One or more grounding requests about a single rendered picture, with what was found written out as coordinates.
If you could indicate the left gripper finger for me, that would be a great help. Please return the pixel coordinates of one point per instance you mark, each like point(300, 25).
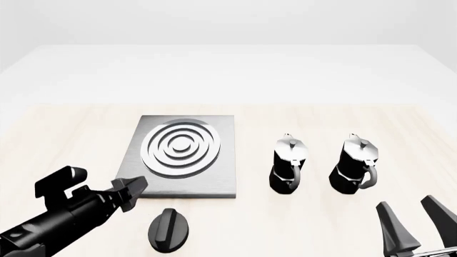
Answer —
point(134, 193)
point(137, 182)

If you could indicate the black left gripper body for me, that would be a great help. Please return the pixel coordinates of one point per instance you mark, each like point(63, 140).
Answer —
point(123, 196)

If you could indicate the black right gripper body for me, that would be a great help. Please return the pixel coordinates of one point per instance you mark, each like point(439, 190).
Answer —
point(421, 253)

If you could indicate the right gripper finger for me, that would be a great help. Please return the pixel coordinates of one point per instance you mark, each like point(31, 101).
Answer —
point(394, 233)
point(441, 217)

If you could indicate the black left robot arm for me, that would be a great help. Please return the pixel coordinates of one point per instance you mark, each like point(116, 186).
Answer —
point(60, 222)

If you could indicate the round black stove knob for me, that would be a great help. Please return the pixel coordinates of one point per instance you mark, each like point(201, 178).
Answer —
point(168, 233)

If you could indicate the grey stove plate with rings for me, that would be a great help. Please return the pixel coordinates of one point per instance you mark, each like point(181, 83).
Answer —
point(218, 184)

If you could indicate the black moka pot silver lid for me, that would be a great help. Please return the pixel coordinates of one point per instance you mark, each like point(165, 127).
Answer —
point(348, 171)
point(282, 171)

